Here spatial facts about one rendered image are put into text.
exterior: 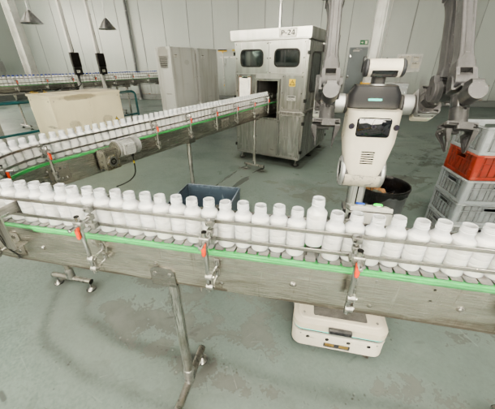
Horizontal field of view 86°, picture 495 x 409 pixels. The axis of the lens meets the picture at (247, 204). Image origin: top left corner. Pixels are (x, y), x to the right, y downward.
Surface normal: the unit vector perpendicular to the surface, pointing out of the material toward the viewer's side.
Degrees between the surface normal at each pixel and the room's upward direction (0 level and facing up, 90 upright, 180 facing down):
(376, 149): 90
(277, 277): 90
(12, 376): 0
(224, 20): 90
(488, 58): 90
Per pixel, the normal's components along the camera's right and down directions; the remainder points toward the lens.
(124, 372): 0.00, -0.88
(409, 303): -0.21, 0.46
